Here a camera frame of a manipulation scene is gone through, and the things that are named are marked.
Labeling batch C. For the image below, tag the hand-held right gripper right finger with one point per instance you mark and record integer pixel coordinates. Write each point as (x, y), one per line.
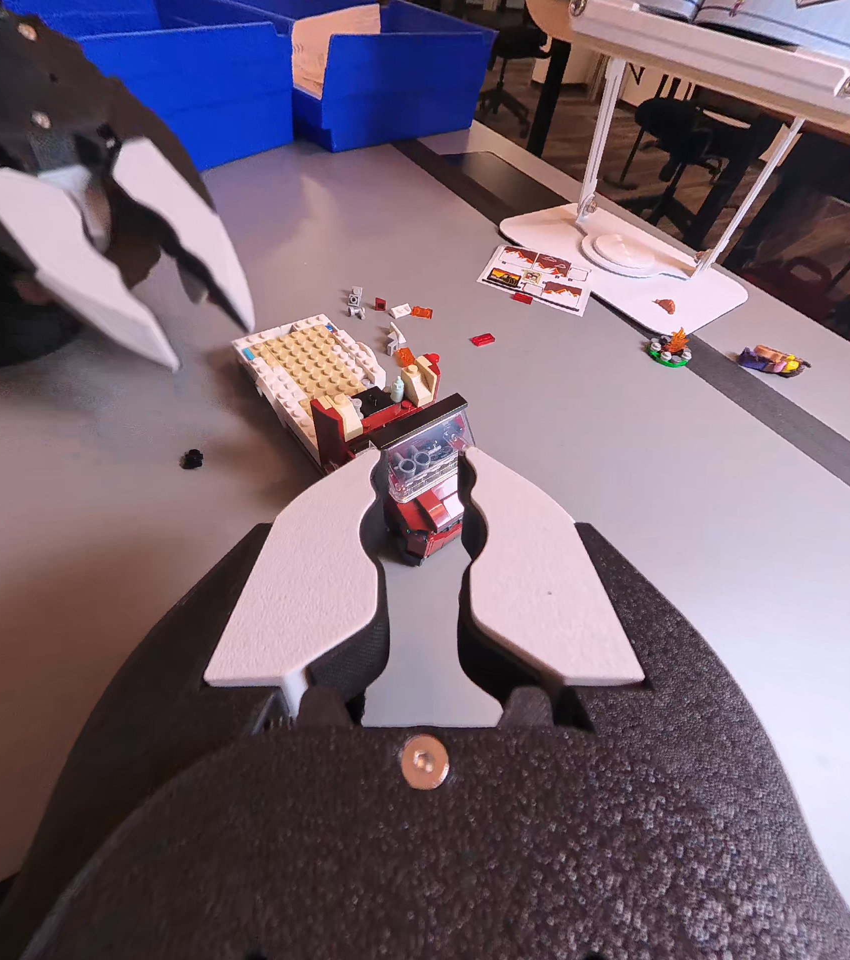
(552, 592)

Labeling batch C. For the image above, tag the purple toy minifigure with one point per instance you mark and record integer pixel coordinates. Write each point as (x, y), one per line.
(773, 360)

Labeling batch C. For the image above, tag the grey desk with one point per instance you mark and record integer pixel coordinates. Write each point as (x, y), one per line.
(619, 487)

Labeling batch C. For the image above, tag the toy brick camper van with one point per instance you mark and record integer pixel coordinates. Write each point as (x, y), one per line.
(312, 360)

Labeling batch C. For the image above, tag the red backpack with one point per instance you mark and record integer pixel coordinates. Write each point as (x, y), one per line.
(799, 285)

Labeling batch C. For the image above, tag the white book stand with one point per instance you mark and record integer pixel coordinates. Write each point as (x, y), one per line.
(694, 292)

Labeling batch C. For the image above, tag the white tile brick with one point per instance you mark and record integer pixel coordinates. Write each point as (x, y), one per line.
(393, 334)

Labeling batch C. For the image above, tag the black square tile brick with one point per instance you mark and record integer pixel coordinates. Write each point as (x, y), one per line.
(368, 401)

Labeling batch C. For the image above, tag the instruction booklet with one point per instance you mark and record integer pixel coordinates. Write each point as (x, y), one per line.
(844, 30)

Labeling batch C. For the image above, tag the blue storage bin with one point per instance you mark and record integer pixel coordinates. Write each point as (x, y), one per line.
(192, 82)
(410, 82)

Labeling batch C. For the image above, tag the sticker sheet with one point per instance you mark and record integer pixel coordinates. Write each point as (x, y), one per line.
(545, 289)

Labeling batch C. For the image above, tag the small black brick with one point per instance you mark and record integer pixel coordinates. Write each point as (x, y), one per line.
(191, 459)

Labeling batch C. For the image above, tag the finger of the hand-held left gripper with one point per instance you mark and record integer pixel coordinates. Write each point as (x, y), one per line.
(57, 240)
(185, 210)

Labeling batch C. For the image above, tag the campfire brick build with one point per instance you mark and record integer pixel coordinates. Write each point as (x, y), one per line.
(668, 349)

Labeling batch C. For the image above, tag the black office chair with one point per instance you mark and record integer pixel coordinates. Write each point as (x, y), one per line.
(676, 142)

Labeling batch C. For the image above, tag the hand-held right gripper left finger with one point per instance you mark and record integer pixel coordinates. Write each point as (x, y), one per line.
(305, 592)

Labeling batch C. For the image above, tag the spiral bound booklet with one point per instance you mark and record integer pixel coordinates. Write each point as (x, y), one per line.
(335, 45)

